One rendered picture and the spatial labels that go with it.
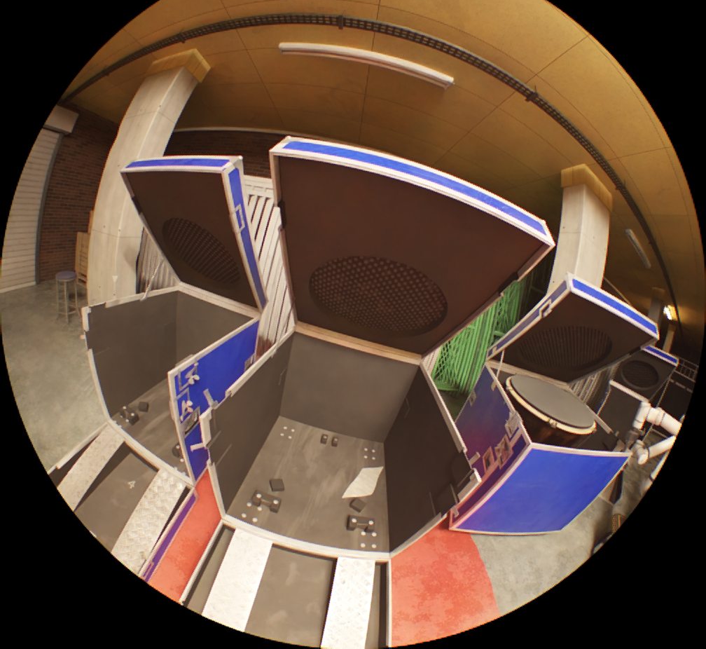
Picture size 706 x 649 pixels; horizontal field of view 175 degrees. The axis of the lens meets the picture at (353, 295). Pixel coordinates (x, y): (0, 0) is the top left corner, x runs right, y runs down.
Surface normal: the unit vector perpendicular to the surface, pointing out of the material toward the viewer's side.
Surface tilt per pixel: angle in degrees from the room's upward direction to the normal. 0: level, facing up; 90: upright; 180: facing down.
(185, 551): 0
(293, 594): 2
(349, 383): 90
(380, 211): 138
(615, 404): 90
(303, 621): 2
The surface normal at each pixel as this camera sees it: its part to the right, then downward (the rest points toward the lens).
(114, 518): 0.26, -0.95
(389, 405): -0.06, 0.15
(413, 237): -0.24, 0.81
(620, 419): -0.88, -0.17
